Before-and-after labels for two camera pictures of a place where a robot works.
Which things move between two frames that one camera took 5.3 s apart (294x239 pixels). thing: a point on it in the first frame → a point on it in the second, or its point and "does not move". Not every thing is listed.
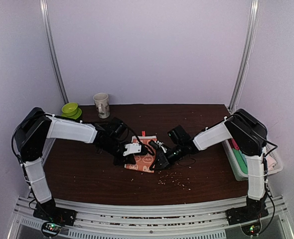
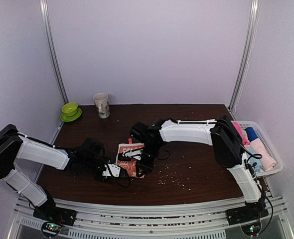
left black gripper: x=129 y=159 → x=103 y=179
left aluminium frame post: x=44 y=13 does not move
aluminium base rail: x=193 y=221 does not move
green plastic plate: x=77 y=114 does not move
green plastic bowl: x=70 y=109 does not move
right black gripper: x=164 y=160 → x=148 y=167
